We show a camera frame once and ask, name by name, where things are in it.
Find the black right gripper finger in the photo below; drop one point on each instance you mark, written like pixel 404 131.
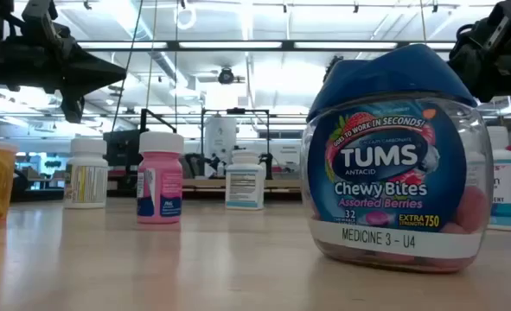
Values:
pixel 506 80

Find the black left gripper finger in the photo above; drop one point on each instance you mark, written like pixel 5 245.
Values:
pixel 95 71

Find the white bottle teal label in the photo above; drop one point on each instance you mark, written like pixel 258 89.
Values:
pixel 508 190

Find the white bottle yellow striped label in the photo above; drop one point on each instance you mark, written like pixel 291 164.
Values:
pixel 86 181

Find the pink bottle white cap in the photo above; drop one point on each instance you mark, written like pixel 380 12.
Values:
pixel 160 185

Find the Tums jar blue lid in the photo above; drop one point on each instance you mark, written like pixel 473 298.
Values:
pixel 389 173

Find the white bottle blue-edged label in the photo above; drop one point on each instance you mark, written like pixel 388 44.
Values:
pixel 244 185

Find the black monitor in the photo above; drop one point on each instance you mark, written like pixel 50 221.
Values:
pixel 119 149

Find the black overhead light beam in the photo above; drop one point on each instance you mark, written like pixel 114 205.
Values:
pixel 287 45

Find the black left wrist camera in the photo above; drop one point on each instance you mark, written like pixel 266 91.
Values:
pixel 73 110

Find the black aluminium table frame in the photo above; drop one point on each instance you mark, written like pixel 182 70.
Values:
pixel 121 195

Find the black background rig frame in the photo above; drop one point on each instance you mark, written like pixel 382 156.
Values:
pixel 236 110

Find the wooden shelf black metal frame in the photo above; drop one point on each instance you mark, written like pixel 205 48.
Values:
pixel 203 184

